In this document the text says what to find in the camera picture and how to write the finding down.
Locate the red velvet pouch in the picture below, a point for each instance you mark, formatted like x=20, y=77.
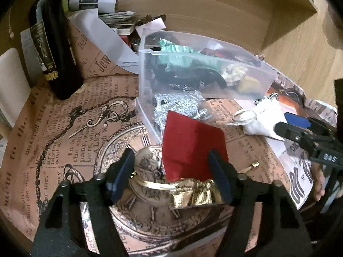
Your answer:
x=189, y=144

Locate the newspaper print wrapping paper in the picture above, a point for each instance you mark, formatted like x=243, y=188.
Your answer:
x=80, y=139

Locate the white yellow bead bundle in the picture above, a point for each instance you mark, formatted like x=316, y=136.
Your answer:
x=233, y=72

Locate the silver mesh fabric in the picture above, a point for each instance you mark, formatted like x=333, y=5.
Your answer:
x=176, y=104

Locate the gold shiny pouch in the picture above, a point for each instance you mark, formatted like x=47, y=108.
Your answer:
x=193, y=195

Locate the orange printed card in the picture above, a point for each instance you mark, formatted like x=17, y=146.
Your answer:
x=289, y=93

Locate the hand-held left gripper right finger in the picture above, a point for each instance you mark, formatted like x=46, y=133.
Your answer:
x=220, y=177

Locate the yellow soft item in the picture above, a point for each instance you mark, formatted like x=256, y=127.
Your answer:
x=250, y=85

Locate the stack of cards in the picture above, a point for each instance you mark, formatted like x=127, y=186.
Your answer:
x=122, y=22

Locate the person's right hand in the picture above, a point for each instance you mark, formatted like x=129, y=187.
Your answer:
x=319, y=186

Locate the black cloth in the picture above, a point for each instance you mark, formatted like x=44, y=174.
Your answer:
x=185, y=76

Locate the white fabric pouch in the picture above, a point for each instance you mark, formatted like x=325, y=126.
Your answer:
x=265, y=120

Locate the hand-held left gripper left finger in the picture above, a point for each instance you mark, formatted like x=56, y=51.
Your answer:
x=122, y=171

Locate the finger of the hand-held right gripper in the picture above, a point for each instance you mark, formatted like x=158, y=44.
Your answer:
x=297, y=120
x=285, y=131

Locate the white board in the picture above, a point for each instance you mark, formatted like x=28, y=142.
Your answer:
x=12, y=85

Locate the clear plastic container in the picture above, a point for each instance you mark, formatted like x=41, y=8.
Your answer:
x=144, y=68

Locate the wooden shelf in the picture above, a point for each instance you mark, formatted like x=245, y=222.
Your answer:
x=284, y=10

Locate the small gold cap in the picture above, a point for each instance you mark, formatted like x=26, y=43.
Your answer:
x=255, y=163

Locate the white photo leaflet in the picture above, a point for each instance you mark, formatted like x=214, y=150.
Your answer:
x=88, y=1

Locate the dark wine bottle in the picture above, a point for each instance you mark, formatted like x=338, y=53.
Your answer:
x=53, y=45

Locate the green crinkled fabric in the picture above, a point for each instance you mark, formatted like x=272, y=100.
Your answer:
x=185, y=56

